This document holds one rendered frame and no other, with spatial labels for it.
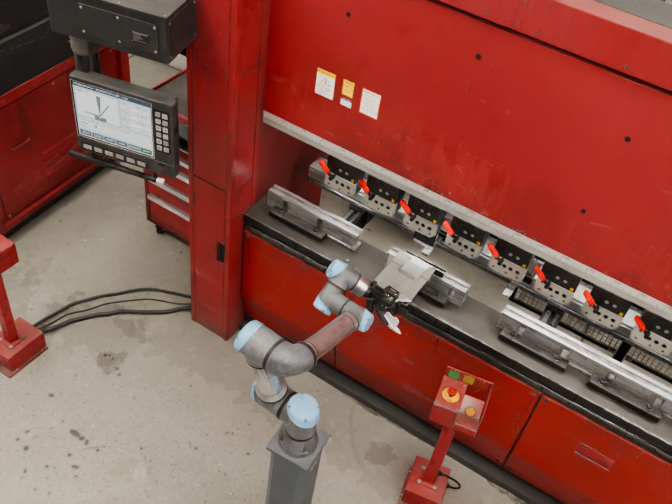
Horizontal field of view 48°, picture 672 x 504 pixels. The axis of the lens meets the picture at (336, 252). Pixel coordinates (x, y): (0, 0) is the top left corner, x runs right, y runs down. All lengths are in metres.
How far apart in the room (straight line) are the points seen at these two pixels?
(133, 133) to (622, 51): 1.85
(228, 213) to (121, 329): 1.09
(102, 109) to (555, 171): 1.76
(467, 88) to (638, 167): 0.64
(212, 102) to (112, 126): 0.41
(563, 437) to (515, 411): 0.22
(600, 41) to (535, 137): 0.42
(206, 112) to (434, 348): 1.43
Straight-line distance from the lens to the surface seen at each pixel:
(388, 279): 3.18
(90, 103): 3.19
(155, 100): 3.00
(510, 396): 3.39
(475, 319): 3.31
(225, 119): 3.19
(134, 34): 2.92
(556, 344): 3.25
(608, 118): 2.61
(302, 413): 2.71
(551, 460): 3.58
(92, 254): 4.66
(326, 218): 3.45
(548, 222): 2.88
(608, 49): 2.51
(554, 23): 2.53
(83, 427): 3.91
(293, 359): 2.36
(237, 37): 2.96
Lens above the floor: 3.26
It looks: 44 degrees down
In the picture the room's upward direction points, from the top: 10 degrees clockwise
